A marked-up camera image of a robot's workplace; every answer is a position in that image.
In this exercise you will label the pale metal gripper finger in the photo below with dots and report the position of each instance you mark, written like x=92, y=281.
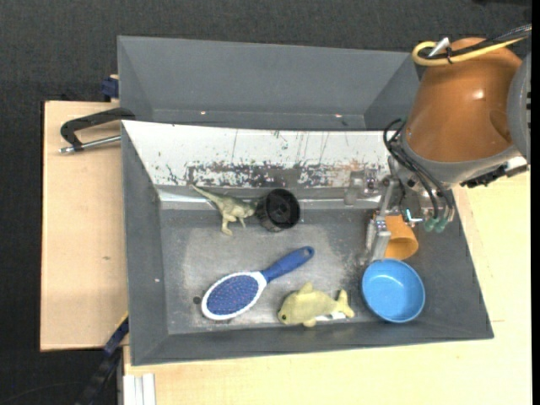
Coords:
x=371, y=243
x=383, y=239

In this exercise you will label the blue bowl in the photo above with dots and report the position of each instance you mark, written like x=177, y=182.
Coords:
x=392, y=291

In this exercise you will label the blue and white hairbrush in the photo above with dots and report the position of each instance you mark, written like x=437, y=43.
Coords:
x=234, y=295

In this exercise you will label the yellow-green plush dolphin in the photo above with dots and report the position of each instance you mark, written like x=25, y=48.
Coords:
x=306, y=306

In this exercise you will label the green toy dinosaur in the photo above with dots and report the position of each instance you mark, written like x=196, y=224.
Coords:
x=230, y=209

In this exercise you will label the orange cup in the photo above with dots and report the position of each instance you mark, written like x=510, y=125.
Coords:
x=403, y=236

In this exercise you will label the grey metal bin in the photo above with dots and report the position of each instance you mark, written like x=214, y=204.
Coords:
x=261, y=82

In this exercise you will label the pale wood flat board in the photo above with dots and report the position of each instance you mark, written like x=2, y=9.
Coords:
x=80, y=226

